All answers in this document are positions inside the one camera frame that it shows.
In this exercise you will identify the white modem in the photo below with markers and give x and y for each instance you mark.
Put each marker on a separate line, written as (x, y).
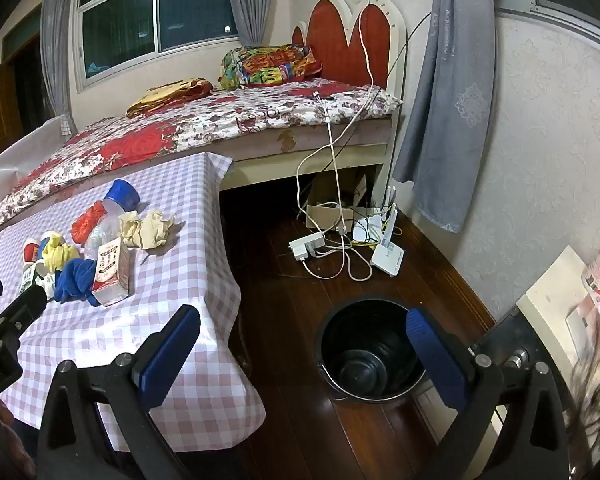
(366, 230)

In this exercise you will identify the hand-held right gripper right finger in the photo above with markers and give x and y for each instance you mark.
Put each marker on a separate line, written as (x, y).
(435, 365)

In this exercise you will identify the dark glossy cabinet panel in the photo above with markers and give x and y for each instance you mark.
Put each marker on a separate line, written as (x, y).
(520, 335)

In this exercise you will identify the yellow cloth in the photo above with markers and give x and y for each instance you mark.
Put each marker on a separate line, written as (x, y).
(57, 255)

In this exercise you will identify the cream cloth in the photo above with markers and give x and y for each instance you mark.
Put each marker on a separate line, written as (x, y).
(147, 230)

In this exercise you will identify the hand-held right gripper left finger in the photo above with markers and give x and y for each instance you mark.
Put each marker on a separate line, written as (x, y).
(172, 355)

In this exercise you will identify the white cloth cover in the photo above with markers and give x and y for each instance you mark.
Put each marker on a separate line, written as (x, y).
(20, 150)

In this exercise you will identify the black trash bin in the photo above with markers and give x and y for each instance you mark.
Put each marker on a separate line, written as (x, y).
(365, 345)

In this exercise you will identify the white power strip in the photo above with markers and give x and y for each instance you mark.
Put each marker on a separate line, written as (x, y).
(305, 246)

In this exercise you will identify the colourful patterned pillow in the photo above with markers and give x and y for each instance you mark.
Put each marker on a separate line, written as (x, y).
(265, 67)

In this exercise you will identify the cream bed frame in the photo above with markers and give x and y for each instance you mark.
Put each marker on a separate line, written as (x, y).
(280, 170)

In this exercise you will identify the brown wooden door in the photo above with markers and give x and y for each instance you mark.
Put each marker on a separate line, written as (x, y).
(0, 105)

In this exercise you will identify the pink checkered tablecloth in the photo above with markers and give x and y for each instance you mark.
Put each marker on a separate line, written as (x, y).
(180, 260)

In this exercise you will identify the grey patterned curtain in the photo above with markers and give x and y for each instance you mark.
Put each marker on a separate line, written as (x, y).
(445, 110)
(60, 50)
(252, 0)

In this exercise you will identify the cream cabinet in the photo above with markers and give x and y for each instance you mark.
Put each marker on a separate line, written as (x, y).
(550, 290)

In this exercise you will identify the white router with antennas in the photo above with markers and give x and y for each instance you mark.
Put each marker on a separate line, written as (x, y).
(387, 259)

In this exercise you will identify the crumpled clear plastic bag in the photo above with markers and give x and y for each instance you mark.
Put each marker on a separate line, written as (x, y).
(102, 232)

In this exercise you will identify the blue crumpled cloth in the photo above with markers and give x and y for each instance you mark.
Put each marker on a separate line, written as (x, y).
(77, 277)

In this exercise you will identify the red heart headboard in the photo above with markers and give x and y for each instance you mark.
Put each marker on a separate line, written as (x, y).
(330, 40)

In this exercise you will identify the small white bottle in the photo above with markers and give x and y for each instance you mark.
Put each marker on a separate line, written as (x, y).
(32, 275)

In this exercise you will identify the round metal knob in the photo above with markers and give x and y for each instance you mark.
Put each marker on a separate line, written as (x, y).
(518, 360)

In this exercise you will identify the red white paper cup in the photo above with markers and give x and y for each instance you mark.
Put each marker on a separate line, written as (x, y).
(31, 252)

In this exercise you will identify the red crumpled packet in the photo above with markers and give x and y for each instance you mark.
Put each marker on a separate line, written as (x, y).
(86, 222)

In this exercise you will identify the white red carton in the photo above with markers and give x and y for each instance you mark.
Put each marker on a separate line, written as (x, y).
(111, 270)

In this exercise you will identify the cardboard box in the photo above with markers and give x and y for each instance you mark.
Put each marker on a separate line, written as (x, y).
(325, 215)

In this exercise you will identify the white frame window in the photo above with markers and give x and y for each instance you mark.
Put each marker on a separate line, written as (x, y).
(120, 30)

